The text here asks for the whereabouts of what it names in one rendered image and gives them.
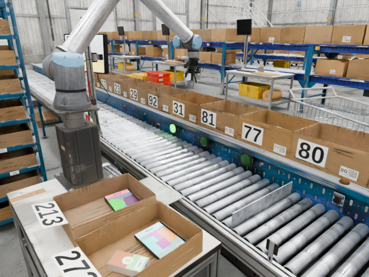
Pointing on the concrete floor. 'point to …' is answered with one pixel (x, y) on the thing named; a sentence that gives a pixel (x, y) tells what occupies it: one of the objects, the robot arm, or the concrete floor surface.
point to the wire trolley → (331, 110)
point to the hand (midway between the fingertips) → (191, 83)
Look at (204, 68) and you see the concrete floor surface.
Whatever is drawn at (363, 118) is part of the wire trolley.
